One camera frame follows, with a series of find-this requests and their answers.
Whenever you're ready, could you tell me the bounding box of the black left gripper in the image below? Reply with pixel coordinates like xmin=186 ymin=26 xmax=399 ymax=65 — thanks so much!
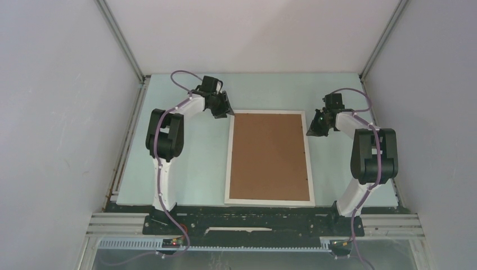
xmin=208 ymin=91 xmax=234 ymax=119

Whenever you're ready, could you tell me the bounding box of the brown backing board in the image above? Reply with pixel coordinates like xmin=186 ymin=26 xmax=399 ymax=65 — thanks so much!
xmin=229 ymin=113 xmax=311 ymax=201

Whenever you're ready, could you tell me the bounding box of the white picture frame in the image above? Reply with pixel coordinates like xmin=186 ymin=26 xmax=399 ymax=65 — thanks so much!
xmin=224 ymin=109 xmax=316 ymax=208

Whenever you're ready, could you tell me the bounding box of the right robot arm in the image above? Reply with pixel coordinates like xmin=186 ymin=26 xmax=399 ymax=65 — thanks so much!
xmin=306 ymin=90 xmax=399 ymax=235

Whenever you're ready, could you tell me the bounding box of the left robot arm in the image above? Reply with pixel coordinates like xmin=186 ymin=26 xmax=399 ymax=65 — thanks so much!
xmin=145 ymin=76 xmax=234 ymax=212

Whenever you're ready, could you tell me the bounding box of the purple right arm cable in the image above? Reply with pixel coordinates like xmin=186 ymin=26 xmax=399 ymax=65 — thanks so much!
xmin=331 ymin=88 xmax=383 ymax=270

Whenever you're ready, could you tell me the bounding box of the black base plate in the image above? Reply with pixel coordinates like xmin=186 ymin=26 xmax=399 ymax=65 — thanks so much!
xmin=142 ymin=206 xmax=365 ymax=249

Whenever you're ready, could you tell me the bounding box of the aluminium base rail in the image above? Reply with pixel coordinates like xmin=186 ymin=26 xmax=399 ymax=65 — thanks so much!
xmin=75 ymin=213 xmax=437 ymax=269

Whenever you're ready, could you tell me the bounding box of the aluminium corner rail left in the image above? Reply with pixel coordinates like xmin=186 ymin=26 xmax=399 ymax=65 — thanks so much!
xmin=94 ymin=0 xmax=146 ymax=84

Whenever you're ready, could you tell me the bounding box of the aluminium corner rail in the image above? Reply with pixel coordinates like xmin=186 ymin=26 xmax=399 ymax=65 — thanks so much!
xmin=359 ymin=0 xmax=411 ymax=82
xmin=94 ymin=0 xmax=146 ymax=84

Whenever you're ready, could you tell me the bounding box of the aluminium corner rail right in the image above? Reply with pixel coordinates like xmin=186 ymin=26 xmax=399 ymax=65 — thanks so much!
xmin=359 ymin=0 xmax=411 ymax=82

